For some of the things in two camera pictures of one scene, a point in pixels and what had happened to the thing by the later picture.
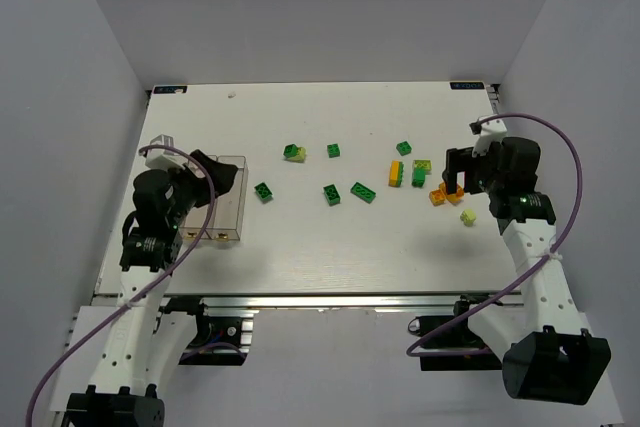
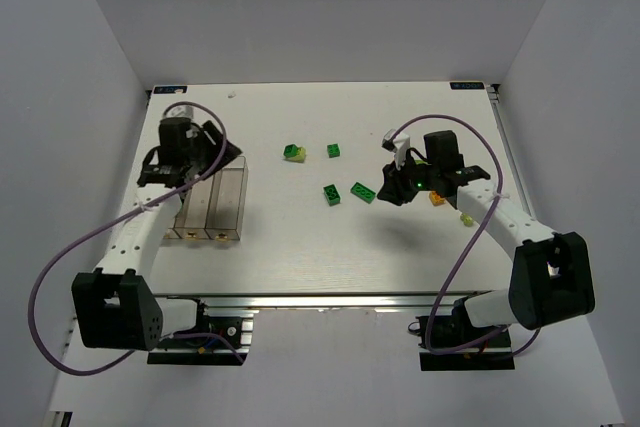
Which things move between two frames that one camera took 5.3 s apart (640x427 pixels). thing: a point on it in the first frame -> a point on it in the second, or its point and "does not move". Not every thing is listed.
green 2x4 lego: x=363 y=192 does not move
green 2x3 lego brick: x=332 y=194 does not move
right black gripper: x=463 y=159 -> x=395 y=187
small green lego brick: x=333 y=150 does not move
